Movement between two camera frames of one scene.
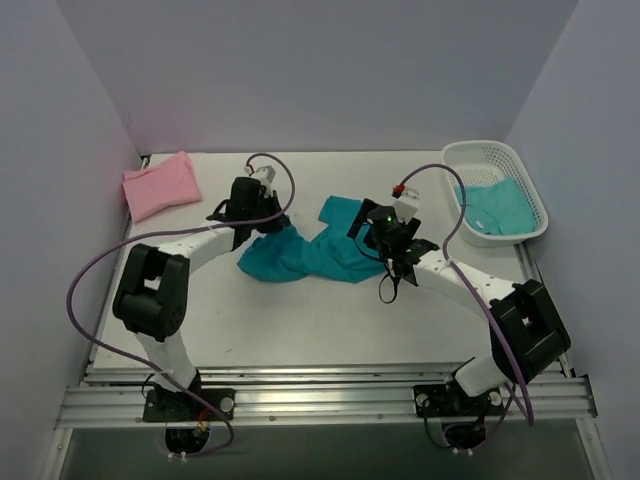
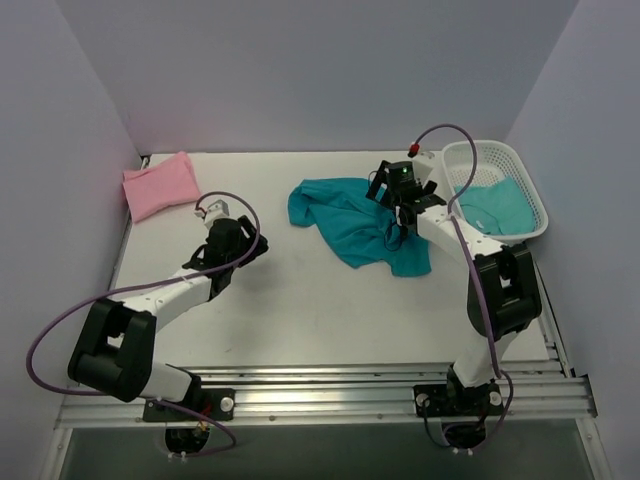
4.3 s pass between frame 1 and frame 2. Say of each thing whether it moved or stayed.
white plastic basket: stayed
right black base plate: stayed
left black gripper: moved
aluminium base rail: stayed
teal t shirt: moved
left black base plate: stayed
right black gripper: moved
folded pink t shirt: stayed
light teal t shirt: stayed
